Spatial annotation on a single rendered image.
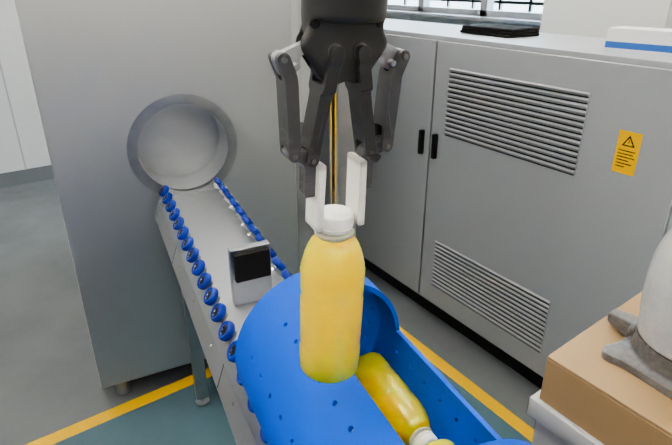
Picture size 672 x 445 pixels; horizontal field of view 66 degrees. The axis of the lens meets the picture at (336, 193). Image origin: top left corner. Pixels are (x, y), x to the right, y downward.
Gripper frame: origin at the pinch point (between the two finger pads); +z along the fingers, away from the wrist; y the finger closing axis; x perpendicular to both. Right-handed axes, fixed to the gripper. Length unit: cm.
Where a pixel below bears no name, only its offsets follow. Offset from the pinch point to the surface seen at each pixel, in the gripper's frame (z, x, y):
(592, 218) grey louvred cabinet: 57, -67, -138
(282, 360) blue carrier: 29.9, -11.8, 1.3
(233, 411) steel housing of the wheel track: 62, -37, 3
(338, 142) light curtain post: 21, -78, -40
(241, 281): 49, -62, -7
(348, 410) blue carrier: 26.9, 2.5, -1.6
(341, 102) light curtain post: 10, -78, -40
